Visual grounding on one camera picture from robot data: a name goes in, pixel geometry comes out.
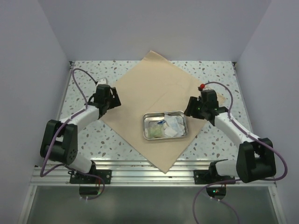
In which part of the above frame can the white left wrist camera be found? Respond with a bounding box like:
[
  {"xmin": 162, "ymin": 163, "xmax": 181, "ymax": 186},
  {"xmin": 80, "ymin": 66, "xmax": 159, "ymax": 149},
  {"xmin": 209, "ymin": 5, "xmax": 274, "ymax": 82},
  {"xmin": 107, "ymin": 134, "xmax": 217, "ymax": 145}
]
[{"xmin": 96, "ymin": 77, "xmax": 108, "ymax": 86}]

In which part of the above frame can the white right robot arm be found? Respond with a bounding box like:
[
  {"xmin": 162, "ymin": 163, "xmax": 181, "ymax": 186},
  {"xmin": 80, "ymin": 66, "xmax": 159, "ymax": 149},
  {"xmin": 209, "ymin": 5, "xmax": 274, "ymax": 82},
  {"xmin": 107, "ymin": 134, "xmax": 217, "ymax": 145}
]
[{"xmin": 184, "ymin": 90, "xmax": 276, "ymax": 184}]

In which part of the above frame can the green yellow packet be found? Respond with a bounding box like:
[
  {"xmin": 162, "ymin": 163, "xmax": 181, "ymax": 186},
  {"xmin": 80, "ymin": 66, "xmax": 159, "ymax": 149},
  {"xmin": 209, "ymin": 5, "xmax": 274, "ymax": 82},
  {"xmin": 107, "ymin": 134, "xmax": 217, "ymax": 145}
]
[{"xmin": 147, "ymin": 125, "xmax": 164, "ymax": 139}]

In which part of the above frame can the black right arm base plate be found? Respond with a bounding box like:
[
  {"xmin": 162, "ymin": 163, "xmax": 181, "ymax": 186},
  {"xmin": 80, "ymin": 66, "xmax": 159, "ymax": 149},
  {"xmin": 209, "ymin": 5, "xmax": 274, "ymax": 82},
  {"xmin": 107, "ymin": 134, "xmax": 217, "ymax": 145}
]
[{"xmin": 193, "ymin": 170, "xmax": 235, "ymax": 185}]

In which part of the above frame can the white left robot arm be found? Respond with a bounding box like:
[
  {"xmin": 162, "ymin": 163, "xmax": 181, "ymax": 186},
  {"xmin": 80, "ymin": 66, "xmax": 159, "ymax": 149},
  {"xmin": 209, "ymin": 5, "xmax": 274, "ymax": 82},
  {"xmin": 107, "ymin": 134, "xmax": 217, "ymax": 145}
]
[{"xmin": 40, "ymin": 84, "xmax": 121, "ymax": 183}]

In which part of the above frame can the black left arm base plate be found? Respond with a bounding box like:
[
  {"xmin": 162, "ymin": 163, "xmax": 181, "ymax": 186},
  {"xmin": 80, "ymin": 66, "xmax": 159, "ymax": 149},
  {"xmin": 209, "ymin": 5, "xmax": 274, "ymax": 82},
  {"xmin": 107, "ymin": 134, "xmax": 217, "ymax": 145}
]
[{"xmin": 68, "ymin": 165, "xmax": 112, "ymax": 184}]

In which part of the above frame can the stainless steel tray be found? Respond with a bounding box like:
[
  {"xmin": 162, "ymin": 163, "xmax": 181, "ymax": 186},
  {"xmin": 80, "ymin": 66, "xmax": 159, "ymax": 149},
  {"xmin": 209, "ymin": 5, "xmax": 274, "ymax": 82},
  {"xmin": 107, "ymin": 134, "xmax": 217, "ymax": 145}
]
[{"xmin": 143, "ymin": 111, "xmax": 189, "ymax": 140}]

